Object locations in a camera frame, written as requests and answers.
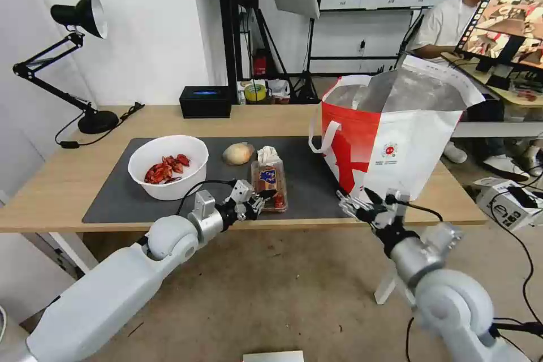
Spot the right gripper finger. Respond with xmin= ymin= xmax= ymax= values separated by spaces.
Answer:
xmin=337 ymin=191 xmax=377 ymax=223
xmin=365 ymin=187 xmax=387 ymax=215

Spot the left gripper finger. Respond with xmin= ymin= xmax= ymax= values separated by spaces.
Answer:
xmin=243 ymin=200 xmax=269 ymax=222
xmin=248 ymin=189 xmax=279 ymax=205

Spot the clear plastic bread bag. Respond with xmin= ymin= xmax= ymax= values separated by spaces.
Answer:
xmin=249 ymin=145 xmax=290 ymax=213

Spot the red white takeout bag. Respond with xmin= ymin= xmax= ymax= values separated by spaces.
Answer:
xmin=308 ymin=54 xmax=487 ymax=203

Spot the white plastic bag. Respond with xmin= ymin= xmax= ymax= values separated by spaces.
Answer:
xmin=267 ymin=78 xmax=292 ymax=98

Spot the beige crumpled paper ball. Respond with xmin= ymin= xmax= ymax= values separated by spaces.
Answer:
xmin=222 ymin=142 xmax=255 ymax=166

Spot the white table leg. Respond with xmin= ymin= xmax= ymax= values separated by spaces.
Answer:
xmin=374 ymin=263 xmax=409 ymax=306

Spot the white plastic bowl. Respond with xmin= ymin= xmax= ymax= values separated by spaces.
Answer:
xmin=127 ymin=135 xmax=210 ymax=201

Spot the red crayfish shells pile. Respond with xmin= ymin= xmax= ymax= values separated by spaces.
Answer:
xmin=144 ymin=153 xmax=192 ymax=186

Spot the white printed cardboard box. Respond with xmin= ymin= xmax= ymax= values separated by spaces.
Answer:
xmin=474 ymin=178 xmax=543 ymax=232

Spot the yellow tape roll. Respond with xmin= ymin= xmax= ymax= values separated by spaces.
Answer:
xmin=244 ymin=81 xmax=268 ymax=103

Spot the black rectangular box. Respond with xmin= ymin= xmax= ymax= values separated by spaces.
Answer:
xmin=179 ymin=85 xmax=232 ymax=119

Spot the dark grey desk mat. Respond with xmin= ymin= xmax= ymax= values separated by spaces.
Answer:
xmin=81 ymin=136 xmax=370 ymax=224

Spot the black tripod light stand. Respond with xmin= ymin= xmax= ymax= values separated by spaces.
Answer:
xmin=290 ymin=17 xmax=322 ymax=104

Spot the red canister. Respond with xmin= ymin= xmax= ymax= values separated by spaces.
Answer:
xmin=253 ymin=49 xmax=269 ymax=79

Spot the robot front white shell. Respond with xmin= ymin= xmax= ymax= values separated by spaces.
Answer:
xmin=242 ymin=350 xmax=305 ymax=362

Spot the pale wooden side table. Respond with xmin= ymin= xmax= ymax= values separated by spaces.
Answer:
xmin=441 ymin=51 xmax=543 ymax=108

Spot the person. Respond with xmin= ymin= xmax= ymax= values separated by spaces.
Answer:
xmin=408 ymin=0 xmax=532 ymax=183

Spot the black computer monitor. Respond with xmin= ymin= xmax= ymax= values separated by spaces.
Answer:
xmin=452 ymin=0 xmax=543 ymax=89

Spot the black desk lamp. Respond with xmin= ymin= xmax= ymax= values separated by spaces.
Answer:
xmin=12 ymin=0 xmax=120 ymax=135

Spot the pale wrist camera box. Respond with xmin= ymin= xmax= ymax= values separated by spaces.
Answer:
xmin=231 ymin=179 xmax=256 ymax=203
xmin=378 ymin=190 xmax=411 ymax=228

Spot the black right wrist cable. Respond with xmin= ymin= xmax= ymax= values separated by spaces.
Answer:
xmin=405 ymin=203 xmax=445 ymax=223

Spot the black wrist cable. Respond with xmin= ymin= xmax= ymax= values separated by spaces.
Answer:
xmin=405 ymin=203 xmax=445 ymax=223
xmin=175 ymin=179 xmax=236 ymax=219

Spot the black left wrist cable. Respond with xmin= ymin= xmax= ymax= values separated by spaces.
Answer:
xmin=175 ymin=179 xmax=236 ymax=219

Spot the black floor cable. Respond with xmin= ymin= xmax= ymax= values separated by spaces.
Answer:
xmin=483 ymin=207 xmax=543 ymax=325

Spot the black lamp power cable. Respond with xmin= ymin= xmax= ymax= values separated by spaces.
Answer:
xmin=54 ymin=101 xmax=145 ymax=150

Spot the black metal frame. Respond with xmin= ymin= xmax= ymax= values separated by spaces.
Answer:
xmin=217 ymin=0 xmax=266 ymax=105

